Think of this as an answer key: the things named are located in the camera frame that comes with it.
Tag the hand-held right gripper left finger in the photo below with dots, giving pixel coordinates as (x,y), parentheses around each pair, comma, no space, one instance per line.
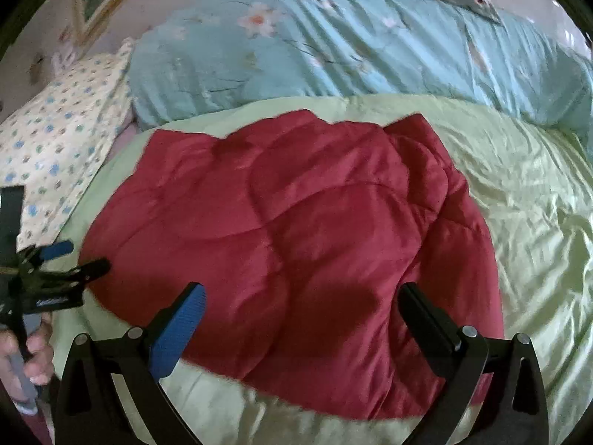
(181,329)

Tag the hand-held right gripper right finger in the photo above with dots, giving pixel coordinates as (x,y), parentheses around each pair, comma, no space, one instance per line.
(428,329)

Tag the blue floral quilt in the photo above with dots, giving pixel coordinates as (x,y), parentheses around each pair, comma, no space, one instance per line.
(370,55)

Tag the person's left hand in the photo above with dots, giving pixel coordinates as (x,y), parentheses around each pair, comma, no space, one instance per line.
(39,361)

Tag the red quilted jacket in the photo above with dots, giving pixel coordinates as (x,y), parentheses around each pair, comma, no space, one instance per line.
(296,250)

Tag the yellow dotted pillow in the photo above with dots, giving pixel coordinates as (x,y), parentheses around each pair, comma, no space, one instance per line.
(60,134)

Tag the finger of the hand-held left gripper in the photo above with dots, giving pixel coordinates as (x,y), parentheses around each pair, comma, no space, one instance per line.
(55,250)
(83,271)

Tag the light green bed sheet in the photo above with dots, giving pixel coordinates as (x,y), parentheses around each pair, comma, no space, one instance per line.
(532,222)

